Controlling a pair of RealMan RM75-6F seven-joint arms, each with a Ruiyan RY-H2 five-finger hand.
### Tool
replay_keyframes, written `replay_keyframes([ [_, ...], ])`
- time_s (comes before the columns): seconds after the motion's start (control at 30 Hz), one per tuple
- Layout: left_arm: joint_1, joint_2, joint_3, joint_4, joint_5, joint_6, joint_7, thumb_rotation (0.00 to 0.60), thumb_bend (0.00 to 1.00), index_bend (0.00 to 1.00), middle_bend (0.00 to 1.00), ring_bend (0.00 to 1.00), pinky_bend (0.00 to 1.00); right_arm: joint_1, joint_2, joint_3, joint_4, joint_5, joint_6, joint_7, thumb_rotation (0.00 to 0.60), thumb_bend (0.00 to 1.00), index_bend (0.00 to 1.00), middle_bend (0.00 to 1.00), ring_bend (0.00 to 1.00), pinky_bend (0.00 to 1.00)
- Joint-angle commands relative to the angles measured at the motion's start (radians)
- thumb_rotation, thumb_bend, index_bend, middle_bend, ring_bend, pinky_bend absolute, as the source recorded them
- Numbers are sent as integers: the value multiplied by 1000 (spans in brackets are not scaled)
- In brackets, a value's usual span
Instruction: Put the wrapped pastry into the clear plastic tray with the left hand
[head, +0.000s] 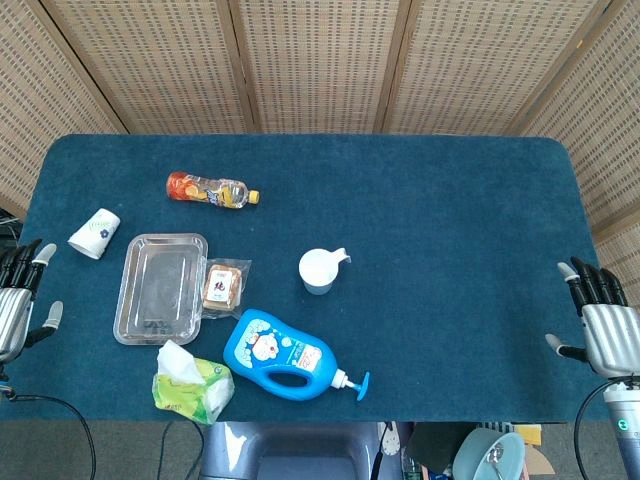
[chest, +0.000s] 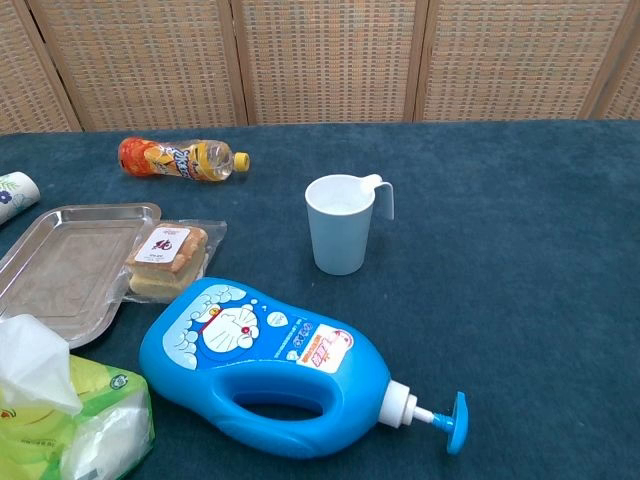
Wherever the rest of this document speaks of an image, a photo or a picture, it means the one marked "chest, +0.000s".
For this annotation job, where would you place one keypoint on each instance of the white floral paper cup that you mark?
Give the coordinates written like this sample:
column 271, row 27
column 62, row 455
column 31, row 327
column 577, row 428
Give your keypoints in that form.
column 15, row 195

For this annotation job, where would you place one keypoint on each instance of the green tissue pack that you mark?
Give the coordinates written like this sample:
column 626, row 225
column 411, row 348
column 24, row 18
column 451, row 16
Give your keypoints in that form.
column 65, row 415

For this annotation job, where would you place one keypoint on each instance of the dark teal table cloth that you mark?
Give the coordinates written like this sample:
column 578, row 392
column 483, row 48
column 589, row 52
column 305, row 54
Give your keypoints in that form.
column 475, row 280

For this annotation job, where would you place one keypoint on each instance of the orange drink bottle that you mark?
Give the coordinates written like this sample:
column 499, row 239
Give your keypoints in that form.
column 185, row 159

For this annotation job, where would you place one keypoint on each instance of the blue pump detergent bottle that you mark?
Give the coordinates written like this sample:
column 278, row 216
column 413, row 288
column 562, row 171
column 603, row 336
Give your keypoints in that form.
column 270, row 365

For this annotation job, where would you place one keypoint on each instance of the woven folding screen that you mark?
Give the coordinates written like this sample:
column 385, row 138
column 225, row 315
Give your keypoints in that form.
column 320, row 60

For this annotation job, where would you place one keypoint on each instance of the silver metal tray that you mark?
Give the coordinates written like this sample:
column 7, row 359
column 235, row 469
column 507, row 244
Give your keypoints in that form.
column 65, row 270

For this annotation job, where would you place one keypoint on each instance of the packaged bread slices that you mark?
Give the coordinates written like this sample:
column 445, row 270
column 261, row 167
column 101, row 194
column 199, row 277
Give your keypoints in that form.
column 167, row 260

